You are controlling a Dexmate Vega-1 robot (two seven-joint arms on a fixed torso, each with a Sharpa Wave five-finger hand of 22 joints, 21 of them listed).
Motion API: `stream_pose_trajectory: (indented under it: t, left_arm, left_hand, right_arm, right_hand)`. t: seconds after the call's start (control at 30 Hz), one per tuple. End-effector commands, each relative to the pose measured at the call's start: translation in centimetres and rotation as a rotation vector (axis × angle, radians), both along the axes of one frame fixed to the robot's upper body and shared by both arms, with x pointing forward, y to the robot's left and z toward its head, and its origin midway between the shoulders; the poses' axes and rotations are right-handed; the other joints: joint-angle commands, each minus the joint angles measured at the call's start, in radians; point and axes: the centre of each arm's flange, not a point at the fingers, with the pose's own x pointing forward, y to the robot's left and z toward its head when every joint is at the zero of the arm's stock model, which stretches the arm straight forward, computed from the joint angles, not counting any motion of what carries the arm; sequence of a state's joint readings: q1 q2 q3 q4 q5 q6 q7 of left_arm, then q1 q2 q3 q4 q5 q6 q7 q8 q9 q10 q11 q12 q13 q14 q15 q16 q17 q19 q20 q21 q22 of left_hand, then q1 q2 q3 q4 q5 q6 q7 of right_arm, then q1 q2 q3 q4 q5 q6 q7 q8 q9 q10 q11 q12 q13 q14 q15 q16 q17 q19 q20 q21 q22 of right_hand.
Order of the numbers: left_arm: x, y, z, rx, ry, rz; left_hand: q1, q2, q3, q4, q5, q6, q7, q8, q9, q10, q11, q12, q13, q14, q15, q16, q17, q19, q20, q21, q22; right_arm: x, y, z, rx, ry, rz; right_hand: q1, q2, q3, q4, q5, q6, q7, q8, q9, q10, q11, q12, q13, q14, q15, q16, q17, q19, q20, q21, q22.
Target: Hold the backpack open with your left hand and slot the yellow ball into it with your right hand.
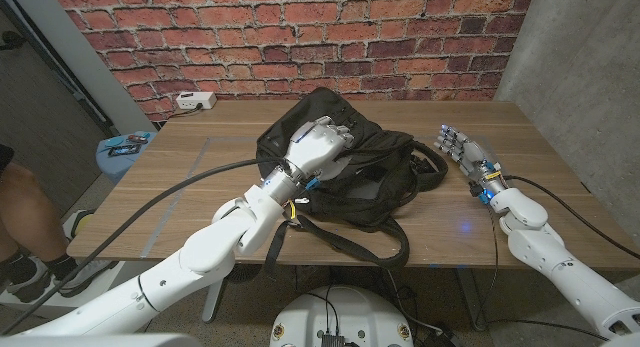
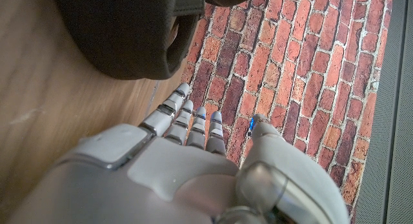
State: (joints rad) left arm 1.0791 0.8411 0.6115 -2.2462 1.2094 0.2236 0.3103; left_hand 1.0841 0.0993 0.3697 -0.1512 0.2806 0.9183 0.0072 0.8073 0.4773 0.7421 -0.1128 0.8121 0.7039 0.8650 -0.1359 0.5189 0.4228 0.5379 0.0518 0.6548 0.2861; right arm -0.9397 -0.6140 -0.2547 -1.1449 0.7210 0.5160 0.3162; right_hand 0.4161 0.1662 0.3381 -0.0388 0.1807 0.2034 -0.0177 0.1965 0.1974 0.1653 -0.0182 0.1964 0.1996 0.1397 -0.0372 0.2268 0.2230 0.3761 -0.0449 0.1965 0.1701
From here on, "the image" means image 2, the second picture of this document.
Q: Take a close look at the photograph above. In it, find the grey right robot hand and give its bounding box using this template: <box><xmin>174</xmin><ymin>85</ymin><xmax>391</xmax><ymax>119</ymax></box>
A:
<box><xmin>6</xmin><ymin>83</ymin><xmax>351</xmax><ymax>224</ymax></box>

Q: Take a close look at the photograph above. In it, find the black backpack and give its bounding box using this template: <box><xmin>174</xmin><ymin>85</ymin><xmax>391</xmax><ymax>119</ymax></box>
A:
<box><xmin>53</xmin><ymin>0</ymin><xmax>265</xmax><ymax>81</ymax></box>

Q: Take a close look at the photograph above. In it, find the red brick print backdrop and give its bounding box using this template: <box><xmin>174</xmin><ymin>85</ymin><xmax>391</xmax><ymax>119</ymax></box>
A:
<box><xmin>180</xmin><ymin>0</ymin><xmax>396</xmax><ymax>218</ymax></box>

